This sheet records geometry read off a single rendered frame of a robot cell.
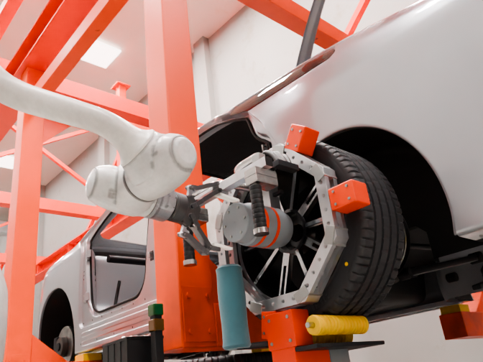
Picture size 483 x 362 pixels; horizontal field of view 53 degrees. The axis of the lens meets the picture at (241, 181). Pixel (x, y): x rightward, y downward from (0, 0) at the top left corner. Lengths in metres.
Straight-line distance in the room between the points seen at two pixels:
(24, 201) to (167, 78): 1.93
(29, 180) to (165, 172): 2.99
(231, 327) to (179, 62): 1.29
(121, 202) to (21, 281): 2.62
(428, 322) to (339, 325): 4.03
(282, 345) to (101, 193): 0.76
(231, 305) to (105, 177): 0.66
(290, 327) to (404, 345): 4.21
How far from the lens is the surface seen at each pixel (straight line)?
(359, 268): 1.51
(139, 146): 1.00
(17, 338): 3.62
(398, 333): 5.73
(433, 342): 5.54
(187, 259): 1.59
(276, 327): 1.58
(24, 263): 3.72
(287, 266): 1.71
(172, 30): 2.45
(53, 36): 4.10
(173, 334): 1.87
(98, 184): 1.11
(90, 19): 3.44
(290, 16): 3.44
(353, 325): 1.62
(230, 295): 1.58
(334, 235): 1.45
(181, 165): 0.98
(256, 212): 1.37
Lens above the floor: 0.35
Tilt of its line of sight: 23 degrees up
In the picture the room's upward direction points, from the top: 7 degrees counter-clockwise
